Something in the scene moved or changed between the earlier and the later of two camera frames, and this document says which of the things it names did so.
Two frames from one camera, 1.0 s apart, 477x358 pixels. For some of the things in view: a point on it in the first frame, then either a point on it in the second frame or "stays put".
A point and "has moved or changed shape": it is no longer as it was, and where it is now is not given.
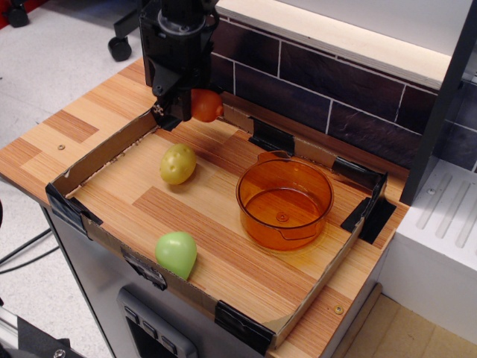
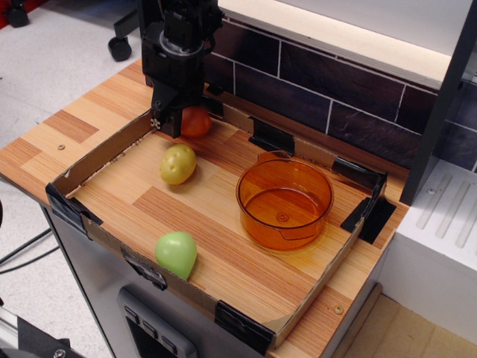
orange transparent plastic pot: [283, 203] stays put
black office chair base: [119, 47] stays put
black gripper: [174, 61] stays put
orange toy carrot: [206, 105] has moved or changed shape
